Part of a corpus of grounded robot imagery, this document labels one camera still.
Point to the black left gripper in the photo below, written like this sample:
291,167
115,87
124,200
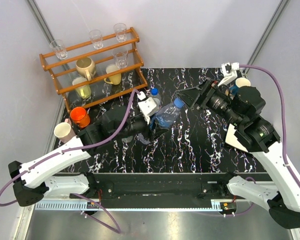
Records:
149,134

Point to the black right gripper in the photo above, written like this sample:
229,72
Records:
201,95

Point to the clear blue water bottle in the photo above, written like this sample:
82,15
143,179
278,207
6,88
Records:
165,117

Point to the Pepsi bottle blue cap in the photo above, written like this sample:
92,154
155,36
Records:
154,93

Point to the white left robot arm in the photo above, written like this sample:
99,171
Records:
35,180

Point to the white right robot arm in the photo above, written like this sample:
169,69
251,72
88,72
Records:
259,138

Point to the blue cup white inside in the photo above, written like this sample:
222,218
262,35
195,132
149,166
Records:
239,82

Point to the yellow mug on shelf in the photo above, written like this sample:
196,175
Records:
114,79

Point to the orange mug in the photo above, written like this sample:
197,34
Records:
80,117

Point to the clear glass middle shelf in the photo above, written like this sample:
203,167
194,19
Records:
121,57

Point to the pale green mug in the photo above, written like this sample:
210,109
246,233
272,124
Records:
83,91

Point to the wooden three-tier shelf rack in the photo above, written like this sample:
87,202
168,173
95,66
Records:
63,72

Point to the pink mug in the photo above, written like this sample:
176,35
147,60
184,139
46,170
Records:
64,131

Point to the beige ceramic mug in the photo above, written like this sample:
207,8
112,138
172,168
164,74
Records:
86,67

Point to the clear glass top right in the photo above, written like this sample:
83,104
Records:
120,30

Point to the clear glass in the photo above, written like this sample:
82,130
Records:
59,49
120,30
96,38

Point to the clear glass top middle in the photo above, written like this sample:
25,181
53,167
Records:
96,38

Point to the clear glass top left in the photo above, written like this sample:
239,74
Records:
59,49

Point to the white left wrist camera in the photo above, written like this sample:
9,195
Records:
147,106

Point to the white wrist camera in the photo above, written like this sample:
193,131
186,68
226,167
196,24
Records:
229,71
147,106

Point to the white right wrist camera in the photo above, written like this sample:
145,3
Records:
229,71

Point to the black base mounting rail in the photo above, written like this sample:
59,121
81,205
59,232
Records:
158,190

